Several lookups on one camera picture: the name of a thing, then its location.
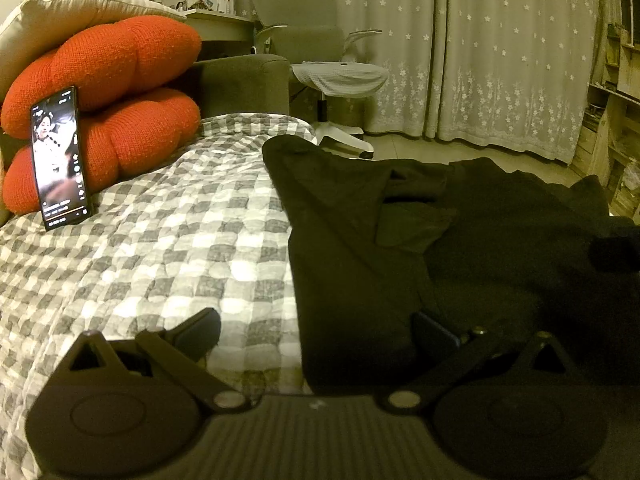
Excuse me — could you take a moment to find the dark green sofa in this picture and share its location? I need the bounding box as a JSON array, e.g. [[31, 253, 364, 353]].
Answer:
[[168, 54, 291, 118]]

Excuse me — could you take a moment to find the grey white office chair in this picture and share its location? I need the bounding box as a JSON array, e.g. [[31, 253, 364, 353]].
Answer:
[[252, 0, 388, 159]]

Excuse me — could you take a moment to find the orange flower cushion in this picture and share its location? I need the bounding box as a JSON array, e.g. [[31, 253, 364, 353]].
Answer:
[[1, 15, 202, 193]]

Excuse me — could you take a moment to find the wooden shelf unit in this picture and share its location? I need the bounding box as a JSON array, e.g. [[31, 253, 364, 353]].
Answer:
[[570, 23, 639, 222]]

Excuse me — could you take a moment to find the black garment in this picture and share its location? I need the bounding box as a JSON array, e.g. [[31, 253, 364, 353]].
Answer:
[[262, 136, 639, 394]]

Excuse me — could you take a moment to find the grey star curtain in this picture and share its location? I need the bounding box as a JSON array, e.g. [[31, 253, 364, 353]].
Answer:
[[236, 0, 605, 162]]

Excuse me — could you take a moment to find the black smartphone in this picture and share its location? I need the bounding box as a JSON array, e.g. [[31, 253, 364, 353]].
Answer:
[[30, 86, 93, 231]]

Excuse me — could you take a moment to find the cream white pillow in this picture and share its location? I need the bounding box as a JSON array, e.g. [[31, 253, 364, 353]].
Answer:
[[1, 0, 186, 96]]

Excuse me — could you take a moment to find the grey white checkered quilt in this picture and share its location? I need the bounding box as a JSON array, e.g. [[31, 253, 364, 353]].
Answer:
[[1, 113, 312, 479]]

